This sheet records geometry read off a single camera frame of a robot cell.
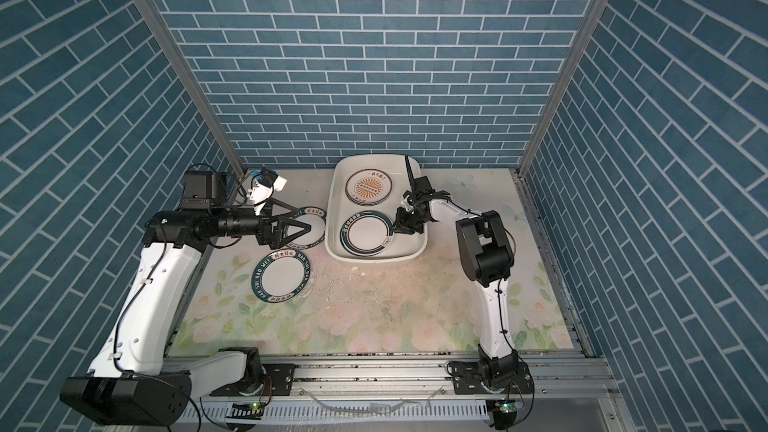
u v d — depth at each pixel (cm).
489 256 59
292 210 69
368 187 112
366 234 100
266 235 58
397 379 75
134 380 37
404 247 97
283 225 57
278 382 73
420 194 84
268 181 58
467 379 74
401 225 91
